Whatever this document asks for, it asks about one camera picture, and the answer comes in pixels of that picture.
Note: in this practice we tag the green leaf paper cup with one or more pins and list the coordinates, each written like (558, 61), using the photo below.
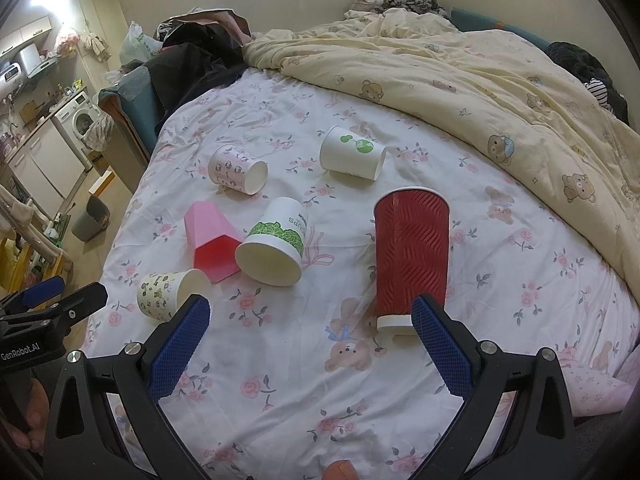
(273, 250)

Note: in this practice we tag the yellow bear print duvet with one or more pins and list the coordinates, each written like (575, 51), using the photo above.
(493, 90)

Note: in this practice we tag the white washing machine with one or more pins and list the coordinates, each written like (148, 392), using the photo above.
(73, 120)

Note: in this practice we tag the white plastic bag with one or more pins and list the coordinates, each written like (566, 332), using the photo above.
(137, 46)

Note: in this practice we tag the pink faceted plastic cup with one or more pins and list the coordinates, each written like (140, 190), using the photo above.
(212, 241)

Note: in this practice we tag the dark clothes at bedside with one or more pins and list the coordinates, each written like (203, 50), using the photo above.
(592, 74)

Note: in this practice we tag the cartoon animal yellow paper cup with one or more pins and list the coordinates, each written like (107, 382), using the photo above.
(161, 295)

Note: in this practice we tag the dark clothes pile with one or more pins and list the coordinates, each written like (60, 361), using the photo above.
(201, 50)

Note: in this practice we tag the yellow wooden rack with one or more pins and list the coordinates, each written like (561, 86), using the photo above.
(18, 253)

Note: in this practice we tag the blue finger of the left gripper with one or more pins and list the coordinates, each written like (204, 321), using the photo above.
(74, 308)
(42, 292)

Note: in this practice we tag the pink patterned paper cup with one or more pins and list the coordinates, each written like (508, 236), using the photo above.
(237, 169)

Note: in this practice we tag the white cup green dots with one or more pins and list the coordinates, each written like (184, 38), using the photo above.
(349, 153)

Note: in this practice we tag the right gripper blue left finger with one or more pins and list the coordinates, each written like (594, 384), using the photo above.
(172, 344)

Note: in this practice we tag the floral white bed sheet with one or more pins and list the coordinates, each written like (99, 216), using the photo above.
(289, 380)

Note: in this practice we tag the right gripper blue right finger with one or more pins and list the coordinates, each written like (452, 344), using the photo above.
(448, 343)

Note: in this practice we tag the white kitchen cabinet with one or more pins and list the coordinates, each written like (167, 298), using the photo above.
(49, 166)

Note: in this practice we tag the small cardboard box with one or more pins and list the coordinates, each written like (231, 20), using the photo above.
(102, 183)

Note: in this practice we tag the grey waste bin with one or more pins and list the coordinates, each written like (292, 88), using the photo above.
(92, 220)

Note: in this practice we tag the red ribbed paper cup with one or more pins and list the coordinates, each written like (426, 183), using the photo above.
(411, 254)

